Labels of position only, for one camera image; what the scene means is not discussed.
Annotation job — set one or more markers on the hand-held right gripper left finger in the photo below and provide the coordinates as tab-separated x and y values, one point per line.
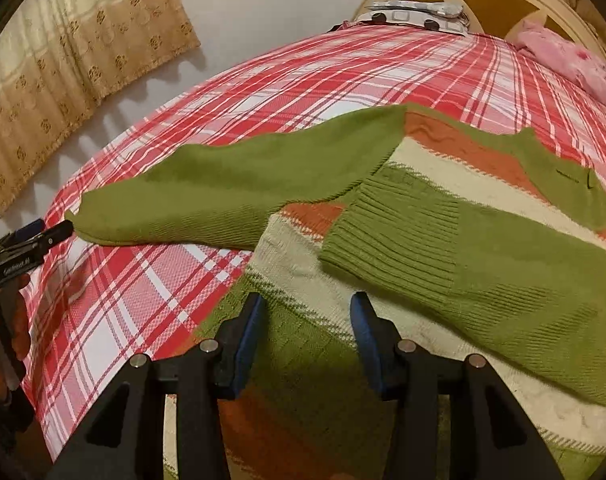
248	332

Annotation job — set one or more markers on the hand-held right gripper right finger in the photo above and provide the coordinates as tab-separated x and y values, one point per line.
367	332

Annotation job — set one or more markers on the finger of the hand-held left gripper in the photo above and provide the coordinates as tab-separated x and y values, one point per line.
58	233
32	226

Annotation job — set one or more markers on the green striped knit sweater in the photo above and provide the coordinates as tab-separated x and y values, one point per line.
433	240

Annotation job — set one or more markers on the person's left hand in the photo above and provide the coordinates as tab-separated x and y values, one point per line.
22	317

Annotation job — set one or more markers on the beige patterned curtain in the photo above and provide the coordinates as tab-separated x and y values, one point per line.
58	60

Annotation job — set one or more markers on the red plaid bed sheet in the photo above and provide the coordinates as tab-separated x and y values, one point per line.
283	75

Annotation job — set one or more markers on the grey patterned pillow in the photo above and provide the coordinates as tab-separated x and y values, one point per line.
408	14

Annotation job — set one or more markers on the pink floral pillow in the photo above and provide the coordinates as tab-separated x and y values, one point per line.
568	55

